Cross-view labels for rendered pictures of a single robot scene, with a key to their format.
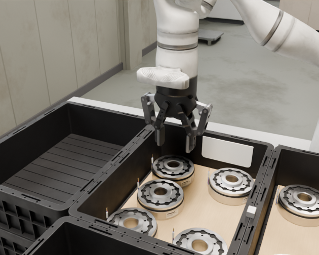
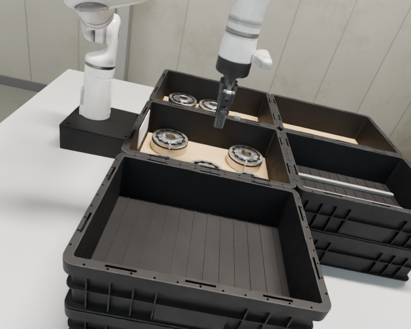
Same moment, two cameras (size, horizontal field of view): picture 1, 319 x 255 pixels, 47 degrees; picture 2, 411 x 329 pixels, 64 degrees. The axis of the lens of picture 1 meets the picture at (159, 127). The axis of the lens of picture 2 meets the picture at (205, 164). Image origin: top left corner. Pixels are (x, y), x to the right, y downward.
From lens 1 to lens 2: 1.14 m
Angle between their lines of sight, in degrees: 96
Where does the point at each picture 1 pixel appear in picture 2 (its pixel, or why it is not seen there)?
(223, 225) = (209, 152)
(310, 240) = not seen: hidden behind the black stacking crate
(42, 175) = not seen: hidden behind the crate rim
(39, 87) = not seen: outside the picture
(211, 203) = (188, 156)
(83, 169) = (175, 246)
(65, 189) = (216, 251)
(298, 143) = (8, 128)
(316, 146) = (104, 96)
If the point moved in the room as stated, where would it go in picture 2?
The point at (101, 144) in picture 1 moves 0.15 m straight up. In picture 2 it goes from (107, 245) to (111, 182)
